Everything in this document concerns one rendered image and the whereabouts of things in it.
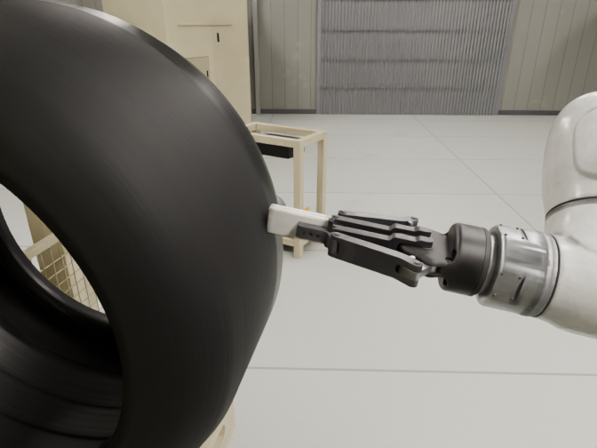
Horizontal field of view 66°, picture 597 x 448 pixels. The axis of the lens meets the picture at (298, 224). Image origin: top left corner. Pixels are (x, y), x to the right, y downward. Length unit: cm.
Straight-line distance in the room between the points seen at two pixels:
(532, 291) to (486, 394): 174
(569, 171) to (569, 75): 868
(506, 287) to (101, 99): 40
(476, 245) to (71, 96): 39
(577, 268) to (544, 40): 853
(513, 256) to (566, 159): 15
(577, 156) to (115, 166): 47
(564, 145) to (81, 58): 50
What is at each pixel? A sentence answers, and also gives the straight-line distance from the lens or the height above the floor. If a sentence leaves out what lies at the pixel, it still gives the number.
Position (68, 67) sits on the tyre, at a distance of 42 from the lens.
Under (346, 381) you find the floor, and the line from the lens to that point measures 215.
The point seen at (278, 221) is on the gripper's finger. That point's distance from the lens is 51.
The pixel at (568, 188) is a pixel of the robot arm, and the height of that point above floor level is 128.
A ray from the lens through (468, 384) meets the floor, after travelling 225.
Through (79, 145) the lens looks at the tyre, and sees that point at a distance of 38.
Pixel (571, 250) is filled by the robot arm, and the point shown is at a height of 124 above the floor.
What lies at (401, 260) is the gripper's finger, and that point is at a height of 123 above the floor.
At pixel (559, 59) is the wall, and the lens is 914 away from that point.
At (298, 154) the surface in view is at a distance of 283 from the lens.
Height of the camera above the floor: 144
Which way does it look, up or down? 24 degrees down
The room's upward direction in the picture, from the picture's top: straight up
